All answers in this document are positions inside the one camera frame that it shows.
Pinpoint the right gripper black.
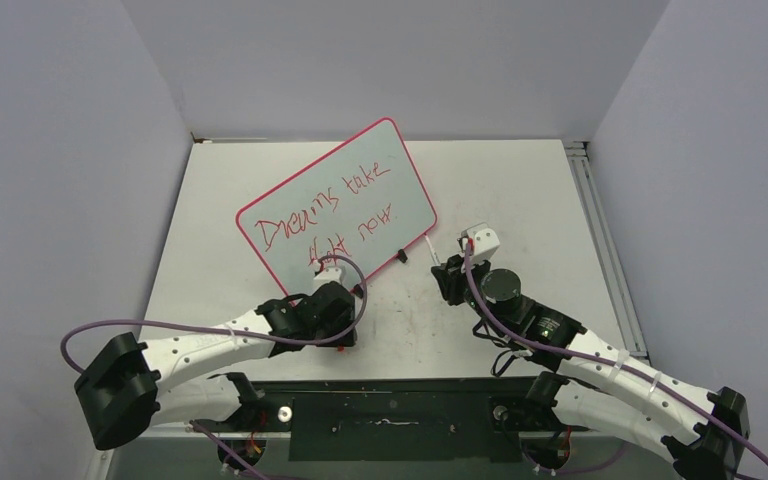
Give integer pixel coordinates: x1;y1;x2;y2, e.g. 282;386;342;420
433;250;510;338

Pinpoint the white marker pen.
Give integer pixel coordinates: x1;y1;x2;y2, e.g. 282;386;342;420
423;235;440;265

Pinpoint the pink framed whiteboard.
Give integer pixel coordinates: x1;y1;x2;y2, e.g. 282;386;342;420
235;117;438;294

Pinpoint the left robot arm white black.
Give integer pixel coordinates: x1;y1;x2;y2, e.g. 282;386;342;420
74;282;357;450

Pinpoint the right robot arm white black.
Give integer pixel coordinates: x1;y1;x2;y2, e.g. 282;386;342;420
430;254;749;479

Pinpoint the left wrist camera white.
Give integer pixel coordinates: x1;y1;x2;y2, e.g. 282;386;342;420
313;266;345;291

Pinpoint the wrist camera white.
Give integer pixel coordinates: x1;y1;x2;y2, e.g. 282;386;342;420
458;223;500;265
313;266;345;291

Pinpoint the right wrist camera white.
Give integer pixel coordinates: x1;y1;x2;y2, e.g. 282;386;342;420
458;223;500;265

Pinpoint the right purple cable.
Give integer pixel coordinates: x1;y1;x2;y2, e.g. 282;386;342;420
463;241;768;480

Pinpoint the purple cable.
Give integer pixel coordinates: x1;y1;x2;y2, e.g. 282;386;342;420
60;254;369;480
463;241;768;480

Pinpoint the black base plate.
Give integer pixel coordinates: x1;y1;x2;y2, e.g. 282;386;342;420
202;377;567;462

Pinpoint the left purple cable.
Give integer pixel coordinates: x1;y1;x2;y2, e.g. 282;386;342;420
60;254;369;480

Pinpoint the aluminium side rail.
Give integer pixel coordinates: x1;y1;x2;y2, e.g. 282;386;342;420
563;141;650;363

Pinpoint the aluminium front rail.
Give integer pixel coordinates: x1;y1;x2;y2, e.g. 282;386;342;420
95;390;695;440

